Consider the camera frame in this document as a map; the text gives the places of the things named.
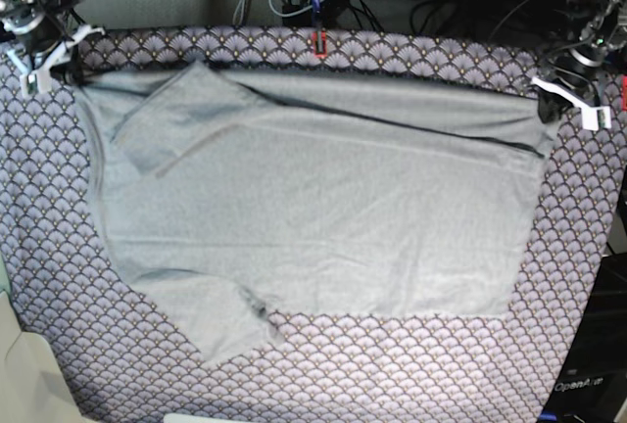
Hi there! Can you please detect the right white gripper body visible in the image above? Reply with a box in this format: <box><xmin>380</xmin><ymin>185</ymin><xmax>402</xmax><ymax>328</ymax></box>
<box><xmin>5</xmin><ymin>24</ymin><xmax>105</xmax><ymax>98</ymax></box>

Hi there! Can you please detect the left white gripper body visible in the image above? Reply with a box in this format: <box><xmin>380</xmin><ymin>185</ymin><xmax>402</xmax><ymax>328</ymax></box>
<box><xmin>531</xmin><ymin>75</ymin><xmax>611</xmax><ymax>130</ymax></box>

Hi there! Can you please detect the light grey T-shirt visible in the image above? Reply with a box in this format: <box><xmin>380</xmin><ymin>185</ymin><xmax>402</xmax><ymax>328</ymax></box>
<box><xmin>76</xmin><ymin>63</ymin><xmax>558</xmax><ymax>363</ymax></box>

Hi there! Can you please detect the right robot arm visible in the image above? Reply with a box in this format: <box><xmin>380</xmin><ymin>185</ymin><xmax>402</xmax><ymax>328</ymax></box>
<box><xmin>1</xmin><ymin>0</ymin><xmax>105</xmax><ymax>98</ymax></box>

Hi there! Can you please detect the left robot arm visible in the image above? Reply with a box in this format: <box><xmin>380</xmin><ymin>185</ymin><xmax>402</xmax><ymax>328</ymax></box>
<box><xmin>534</xmin><ymin>0</ymin><xmax>626</xmax><ymax>130</ymax></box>

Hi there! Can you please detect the red right edge clamp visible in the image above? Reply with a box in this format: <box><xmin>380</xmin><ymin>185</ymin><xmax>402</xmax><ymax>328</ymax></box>
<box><xmin>621</xmin><ymin>75</ymin><xmax>627</xmax><ymax>112</ymax></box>

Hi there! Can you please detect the red black centre clamp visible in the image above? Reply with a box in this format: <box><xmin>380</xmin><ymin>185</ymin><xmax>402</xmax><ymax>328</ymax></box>
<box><xmin>311</xmin><ymin>0</ymin><xmax>327</xmax><ymax>58</ymax></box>

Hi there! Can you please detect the black OpenArm box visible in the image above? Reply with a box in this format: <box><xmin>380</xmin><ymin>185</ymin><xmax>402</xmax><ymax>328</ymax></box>
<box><xmin>538</xmin><ymin>254</ymin><xmax>626</xmax><ymax>422</ymax></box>

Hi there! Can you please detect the purple fan-pattern tablecloth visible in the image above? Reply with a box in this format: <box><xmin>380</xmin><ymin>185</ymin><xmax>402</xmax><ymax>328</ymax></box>
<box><xmin>0</xmin><ymin>24</ymin><xmax>627</xmax><ymax>423</ymax></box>

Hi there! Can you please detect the white plastic bin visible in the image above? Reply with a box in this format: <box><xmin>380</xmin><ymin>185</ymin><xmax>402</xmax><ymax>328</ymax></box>
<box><xmin>1</xmin><ymin>292</ymin><xmax>83</xmax><ymax>422</ymax></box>

